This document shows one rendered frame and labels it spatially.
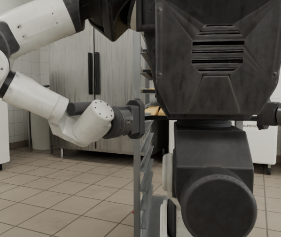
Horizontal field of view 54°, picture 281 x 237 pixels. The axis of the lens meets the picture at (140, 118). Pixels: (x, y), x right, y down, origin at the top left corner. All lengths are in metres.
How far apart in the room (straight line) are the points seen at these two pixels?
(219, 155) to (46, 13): 0.43
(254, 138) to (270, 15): 2.69
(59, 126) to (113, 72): 2.60
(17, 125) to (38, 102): 4.15
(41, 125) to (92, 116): 3.80
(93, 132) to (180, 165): 0.28
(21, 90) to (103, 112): 0.18
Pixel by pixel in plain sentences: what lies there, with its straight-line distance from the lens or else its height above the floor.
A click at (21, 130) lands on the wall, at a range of 4.85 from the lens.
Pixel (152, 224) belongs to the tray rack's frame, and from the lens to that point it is 1.60.
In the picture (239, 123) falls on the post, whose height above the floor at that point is 0.72.
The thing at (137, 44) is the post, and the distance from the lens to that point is 1.25.
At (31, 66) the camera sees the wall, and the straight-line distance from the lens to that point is 5.02.
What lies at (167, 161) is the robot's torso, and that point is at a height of 0.71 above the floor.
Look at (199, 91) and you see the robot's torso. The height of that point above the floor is 0.86.
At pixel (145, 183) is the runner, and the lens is 1.40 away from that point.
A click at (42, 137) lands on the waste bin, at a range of 4.46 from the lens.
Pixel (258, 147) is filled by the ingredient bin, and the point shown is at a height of 0.29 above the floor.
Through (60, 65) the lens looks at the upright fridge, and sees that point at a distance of 3.68.
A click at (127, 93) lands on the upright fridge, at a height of 0.86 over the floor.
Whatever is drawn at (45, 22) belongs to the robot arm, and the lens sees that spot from 0.61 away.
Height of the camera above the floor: 0.85
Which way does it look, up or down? 5 degrees down
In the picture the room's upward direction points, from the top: straight up
